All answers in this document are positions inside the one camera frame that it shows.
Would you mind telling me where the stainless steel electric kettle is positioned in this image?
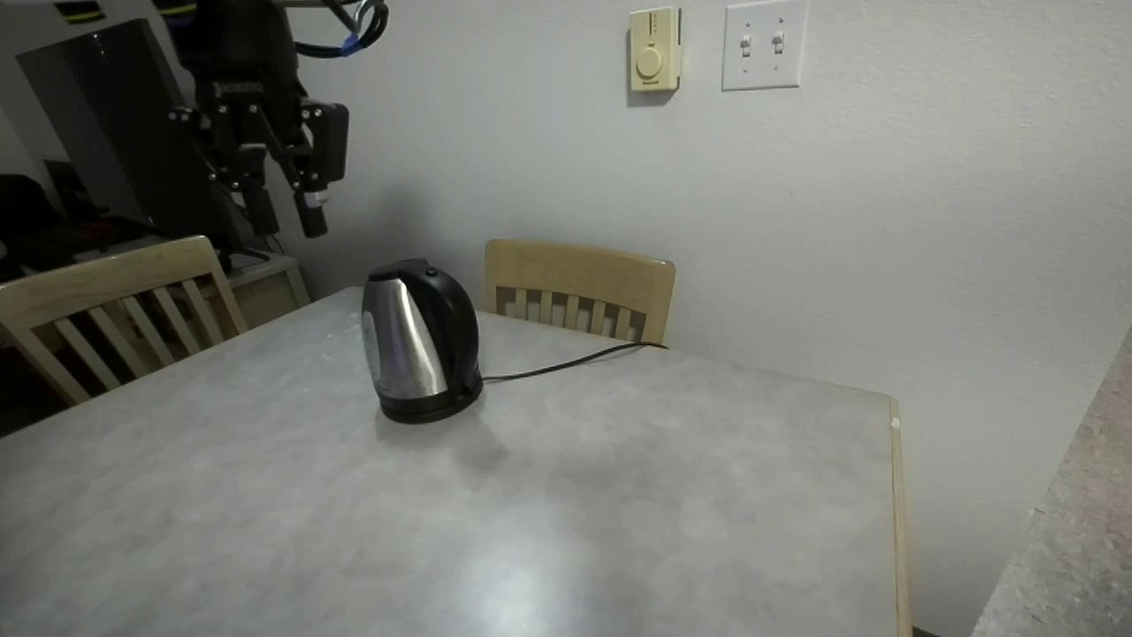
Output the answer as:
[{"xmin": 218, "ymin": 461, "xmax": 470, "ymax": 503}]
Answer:
[{"xmin": 356, "ymin": 259, "xmax": 485, "ymax": 411}]

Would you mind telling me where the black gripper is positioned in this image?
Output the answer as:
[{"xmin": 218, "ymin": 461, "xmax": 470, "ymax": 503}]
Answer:
[{"xmin": 168, "ymin": 74, "xmax": 337, "ymax": 246}]

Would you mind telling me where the grey speckled countertop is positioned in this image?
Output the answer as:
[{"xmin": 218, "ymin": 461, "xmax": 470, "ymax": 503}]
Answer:
[{"xmin": 969, "ymin": 326, "xmax": 1132, "ymax": 637}]

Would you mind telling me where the black flat panel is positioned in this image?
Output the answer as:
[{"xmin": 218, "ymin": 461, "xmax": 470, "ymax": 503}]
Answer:
[{"xmin": 14, "ymin": 14, "xmax": 230, "ymax": 246}]

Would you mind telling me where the beige dimmer wall switch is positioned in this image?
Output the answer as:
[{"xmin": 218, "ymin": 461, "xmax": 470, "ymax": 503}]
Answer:
[{"xmin": 622, "ymin": 5, "xmax": 686, "ymax": 95}]

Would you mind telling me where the black kettle power cord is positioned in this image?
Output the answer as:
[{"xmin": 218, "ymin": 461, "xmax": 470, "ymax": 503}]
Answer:
[{"xmin": 476, "ymin": 338, "xmax": 673, "ymax": 386}]

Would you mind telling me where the black kettle power base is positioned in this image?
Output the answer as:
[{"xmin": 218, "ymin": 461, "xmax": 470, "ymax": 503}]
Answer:
[{"xmin": 373, "ymin": 378, "xmax": 487, "ymax": 428}]

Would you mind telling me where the light wooden slat-back chair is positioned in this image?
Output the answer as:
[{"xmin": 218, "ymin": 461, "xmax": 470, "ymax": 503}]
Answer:
[
  {"xmin": 0, "ymin": 229, "xmax": 252, "ymax": 411},
  {"xmin": 480, "ymin": 239, "xmax": 679, "ymax": 350}
]

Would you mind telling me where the black camera cable blue plug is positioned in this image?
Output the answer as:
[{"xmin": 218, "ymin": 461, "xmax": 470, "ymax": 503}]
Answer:
[{"xmin": 291, "ymin": 0, "xmax": 391, "ymax": 60}]

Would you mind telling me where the beige low cabinet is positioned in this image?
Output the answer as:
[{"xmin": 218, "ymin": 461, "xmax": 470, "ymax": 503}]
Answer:
[{"xmin": 227, "ymin": 251, "xmax": 316, "ymax": 332}]

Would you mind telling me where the white double light switch plate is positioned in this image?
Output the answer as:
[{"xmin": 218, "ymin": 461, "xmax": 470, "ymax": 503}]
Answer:
[{"xmin": 719, "ymin": 0, "xmax": 814, "ymax": 95}]

